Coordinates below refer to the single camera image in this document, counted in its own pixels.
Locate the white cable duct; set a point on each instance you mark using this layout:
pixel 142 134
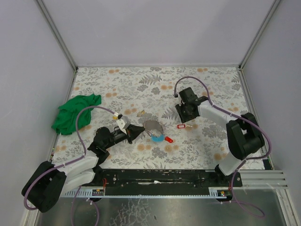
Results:
pixel 85 192

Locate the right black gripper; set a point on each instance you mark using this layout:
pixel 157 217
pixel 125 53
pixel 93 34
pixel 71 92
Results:
pixel 184 114

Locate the red key tag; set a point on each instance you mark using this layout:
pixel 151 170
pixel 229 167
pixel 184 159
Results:
pixel 183 126

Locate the green cloth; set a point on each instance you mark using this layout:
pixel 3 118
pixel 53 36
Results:
pixel 65 120

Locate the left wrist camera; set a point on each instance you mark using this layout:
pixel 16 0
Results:
pixel 123 122

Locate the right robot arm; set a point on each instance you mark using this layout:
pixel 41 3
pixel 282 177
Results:
pixel 243 136

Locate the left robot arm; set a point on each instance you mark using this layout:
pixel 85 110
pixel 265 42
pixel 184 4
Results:
pixel 50 181

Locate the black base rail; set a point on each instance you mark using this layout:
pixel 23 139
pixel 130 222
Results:
pixel 159 182

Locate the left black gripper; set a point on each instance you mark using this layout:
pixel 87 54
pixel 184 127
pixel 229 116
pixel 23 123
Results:
pixel 129 136

